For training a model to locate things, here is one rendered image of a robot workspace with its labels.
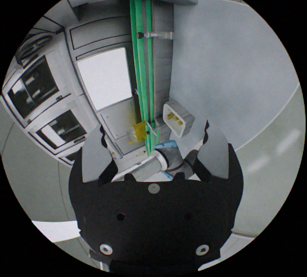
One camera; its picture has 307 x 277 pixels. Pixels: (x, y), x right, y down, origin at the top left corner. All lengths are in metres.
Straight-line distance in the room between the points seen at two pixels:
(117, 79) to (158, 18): 0.48
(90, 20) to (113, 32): 0.18
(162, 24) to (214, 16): 0.27
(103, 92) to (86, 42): 0.38
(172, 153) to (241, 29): 0.60
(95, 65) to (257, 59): 0.79
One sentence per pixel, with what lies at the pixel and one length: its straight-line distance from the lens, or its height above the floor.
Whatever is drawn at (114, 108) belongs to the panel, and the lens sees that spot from 0.85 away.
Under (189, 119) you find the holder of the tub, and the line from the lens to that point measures 0.61.
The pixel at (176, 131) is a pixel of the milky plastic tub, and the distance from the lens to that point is 0.74.
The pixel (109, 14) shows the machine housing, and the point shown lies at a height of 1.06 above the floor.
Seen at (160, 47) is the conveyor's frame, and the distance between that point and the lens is 0.60.
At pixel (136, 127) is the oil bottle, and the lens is 0.89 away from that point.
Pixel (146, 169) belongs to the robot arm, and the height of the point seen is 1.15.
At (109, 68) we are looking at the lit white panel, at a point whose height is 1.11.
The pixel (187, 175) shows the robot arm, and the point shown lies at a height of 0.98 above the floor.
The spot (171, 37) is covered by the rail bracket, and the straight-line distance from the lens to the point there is 0.50.
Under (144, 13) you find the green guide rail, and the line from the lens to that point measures 0.60.
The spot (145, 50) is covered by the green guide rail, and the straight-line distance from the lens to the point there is 0.58.
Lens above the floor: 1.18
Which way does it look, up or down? 17 degrees down
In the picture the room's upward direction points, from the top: 114 degrees counter-clockwise
